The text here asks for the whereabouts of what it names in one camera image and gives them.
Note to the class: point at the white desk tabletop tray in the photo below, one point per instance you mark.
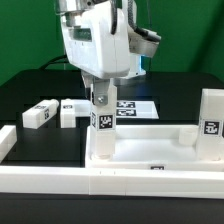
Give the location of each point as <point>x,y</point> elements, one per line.
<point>159,147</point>

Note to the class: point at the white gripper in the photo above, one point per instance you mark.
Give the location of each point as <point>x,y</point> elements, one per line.
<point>95,37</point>

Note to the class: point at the white U-shaped obstacle fence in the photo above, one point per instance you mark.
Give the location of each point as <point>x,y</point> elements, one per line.
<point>105,181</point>

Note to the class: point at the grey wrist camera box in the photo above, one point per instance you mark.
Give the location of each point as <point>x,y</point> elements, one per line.
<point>144,46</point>

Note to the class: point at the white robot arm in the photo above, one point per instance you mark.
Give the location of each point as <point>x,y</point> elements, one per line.
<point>129,9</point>

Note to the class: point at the white marker base plate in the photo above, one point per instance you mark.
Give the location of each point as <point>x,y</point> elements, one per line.
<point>125,109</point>

